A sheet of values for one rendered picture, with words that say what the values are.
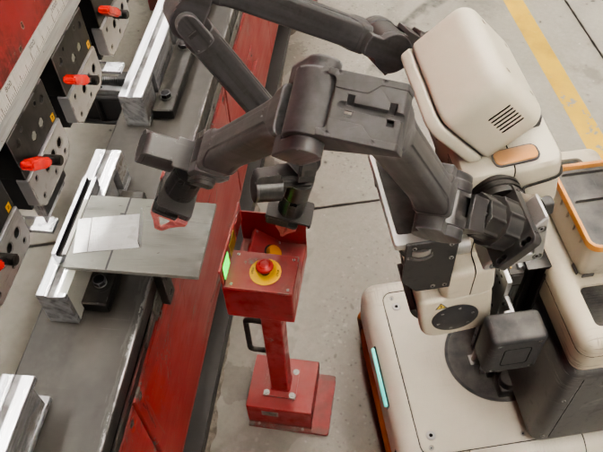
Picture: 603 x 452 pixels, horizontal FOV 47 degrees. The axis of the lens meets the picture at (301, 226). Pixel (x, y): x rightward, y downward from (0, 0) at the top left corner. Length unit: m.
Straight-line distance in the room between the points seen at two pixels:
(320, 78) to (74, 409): 0.85
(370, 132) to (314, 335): 1.69
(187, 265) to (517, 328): 0.71
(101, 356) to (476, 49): 0.88
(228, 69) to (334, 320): 1.31
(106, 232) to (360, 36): 0.61
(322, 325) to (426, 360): 0.49
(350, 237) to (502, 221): 1.54
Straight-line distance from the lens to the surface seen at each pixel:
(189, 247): 1.35
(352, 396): 2.27
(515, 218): 1.11
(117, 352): 1.41
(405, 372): 2.00
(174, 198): 1.22
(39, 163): 1.14
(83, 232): 1.43
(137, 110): 1.76
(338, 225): 2.63
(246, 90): 1.30
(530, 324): 1.58
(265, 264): 1.54
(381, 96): 0.74
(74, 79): 1.26
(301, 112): 0.73
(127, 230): 1.40
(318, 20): 1.28
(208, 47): 1.22
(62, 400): 1.39
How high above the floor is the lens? 2.06
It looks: 52 degrees down
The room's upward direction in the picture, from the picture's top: 3 degrees counter-clockwise
